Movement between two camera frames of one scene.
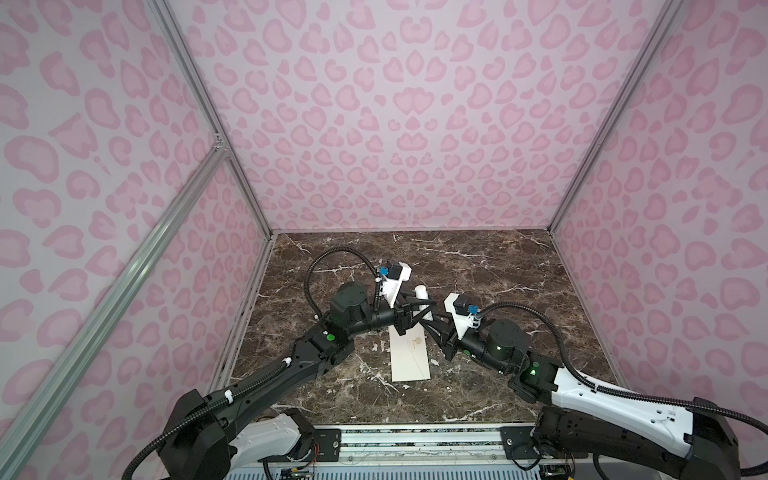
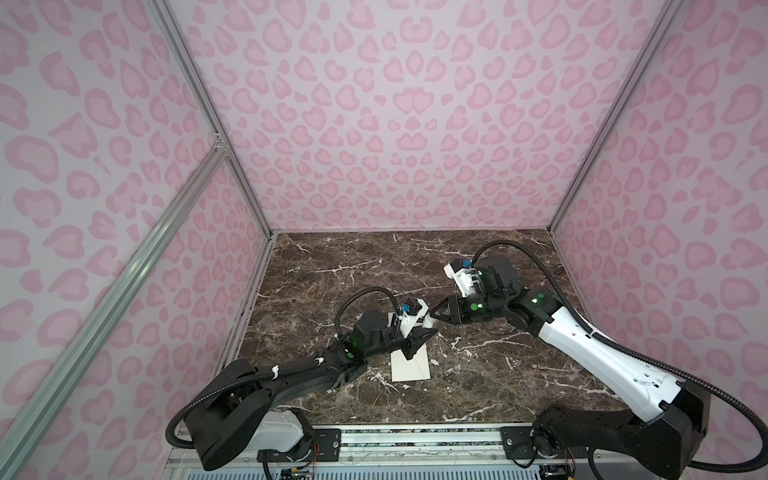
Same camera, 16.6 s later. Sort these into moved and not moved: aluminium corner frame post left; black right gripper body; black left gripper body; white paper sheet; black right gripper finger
Moved: black left gripper body; black right gripper finger; black right gripper body
Not moved: white paper sheet; aluminium corner frame post left
